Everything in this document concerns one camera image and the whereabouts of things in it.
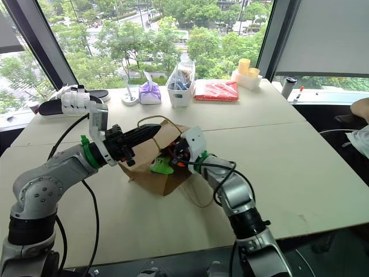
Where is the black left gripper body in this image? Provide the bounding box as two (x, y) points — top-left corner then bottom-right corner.
(103, 123), (136, 167)

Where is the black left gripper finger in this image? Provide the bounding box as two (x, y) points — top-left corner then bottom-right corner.
(125, 124), (162, 141)
(128, 130), (160, 148)

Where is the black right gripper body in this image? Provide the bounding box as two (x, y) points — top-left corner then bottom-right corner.
(170, 138), (191, 163)

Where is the green plush toy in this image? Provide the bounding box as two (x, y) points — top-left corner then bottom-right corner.
(150, 157), (175, 175)

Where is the brown paper bag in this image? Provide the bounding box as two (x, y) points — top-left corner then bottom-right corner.
(118, 115), (216, 209)

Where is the red plastic bag pack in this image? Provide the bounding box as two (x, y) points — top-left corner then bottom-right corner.
(194, 80), (240, 102)

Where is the purple tissue pack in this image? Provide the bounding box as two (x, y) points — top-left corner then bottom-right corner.
(138, 71), (161, 106)

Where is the white stand with brush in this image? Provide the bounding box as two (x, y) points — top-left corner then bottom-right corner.
(121, 73), (140, 107)

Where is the black sandal white sole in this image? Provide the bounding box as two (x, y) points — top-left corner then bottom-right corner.
(85, 88), (111, 103)

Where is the white basket with items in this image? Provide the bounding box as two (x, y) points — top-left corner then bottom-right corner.
(165, 61), (197, 108)

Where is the white holder with yellow cups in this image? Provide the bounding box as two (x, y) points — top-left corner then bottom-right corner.
(231, 58), (263, 91)

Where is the grey rounded shape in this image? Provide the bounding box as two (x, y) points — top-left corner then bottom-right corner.
(137, 261), (165, 277)

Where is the grey thermos bottle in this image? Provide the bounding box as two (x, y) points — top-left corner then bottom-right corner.
(281, 77), (297, 100)

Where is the seated person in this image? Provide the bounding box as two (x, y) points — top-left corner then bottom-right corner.
(334, 97), (369, 162)

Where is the white roller blind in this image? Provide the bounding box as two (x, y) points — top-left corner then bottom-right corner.
(275, 0), (369, 78)

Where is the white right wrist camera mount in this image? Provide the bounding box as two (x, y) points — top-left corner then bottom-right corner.
(180, 126), (208, 158)

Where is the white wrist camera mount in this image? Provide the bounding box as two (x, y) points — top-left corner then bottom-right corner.
(88, 103), (114, 167)
(180, 126), (208, 158)

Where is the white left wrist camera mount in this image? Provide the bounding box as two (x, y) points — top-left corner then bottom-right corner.
(88, 103), (114, 167)

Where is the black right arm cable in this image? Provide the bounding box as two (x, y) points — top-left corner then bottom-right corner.
(184, 160), (256, 207)

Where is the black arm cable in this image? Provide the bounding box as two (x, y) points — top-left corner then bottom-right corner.
(47, 113), (100, 277)
(184, 160), (256, 207)

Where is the black sandal with white strap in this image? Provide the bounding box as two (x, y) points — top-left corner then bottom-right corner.
(38, 84), (106, 119)

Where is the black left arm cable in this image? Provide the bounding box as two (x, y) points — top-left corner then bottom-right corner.
(47, 113), (100, 277)

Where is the thin white cable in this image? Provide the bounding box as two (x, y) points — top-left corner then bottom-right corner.
(318, 129), (361, 134)

